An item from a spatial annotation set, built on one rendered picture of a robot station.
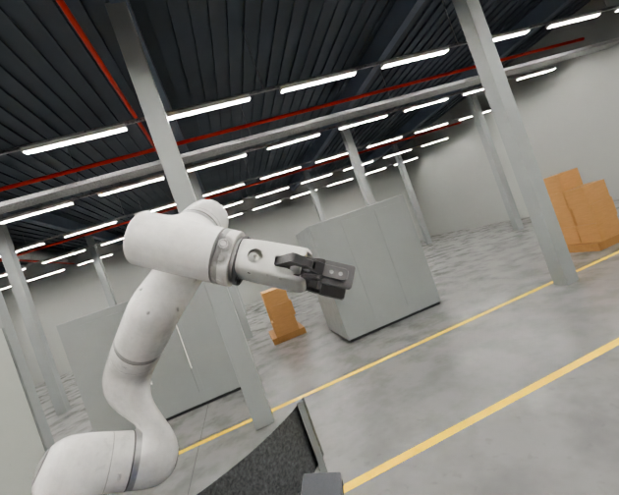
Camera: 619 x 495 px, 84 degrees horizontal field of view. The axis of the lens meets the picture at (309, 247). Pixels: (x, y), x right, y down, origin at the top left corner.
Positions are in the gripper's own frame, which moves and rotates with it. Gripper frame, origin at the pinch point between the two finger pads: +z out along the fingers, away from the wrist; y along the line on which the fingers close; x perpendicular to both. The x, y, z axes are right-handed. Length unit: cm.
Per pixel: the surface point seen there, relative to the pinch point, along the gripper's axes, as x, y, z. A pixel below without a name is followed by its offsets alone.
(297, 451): 67, 181, 4
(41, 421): 74, 145, -128
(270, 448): 64, 165, -11
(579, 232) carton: -332, 583, 468
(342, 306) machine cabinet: -81, 573, 41
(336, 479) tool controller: 41, 60, 13
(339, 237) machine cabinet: -201, 544, 8
